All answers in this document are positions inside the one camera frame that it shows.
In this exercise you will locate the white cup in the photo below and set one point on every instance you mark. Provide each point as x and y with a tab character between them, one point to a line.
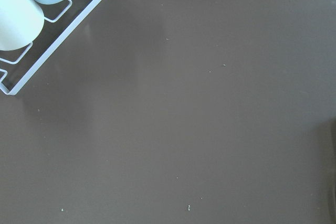
21	23

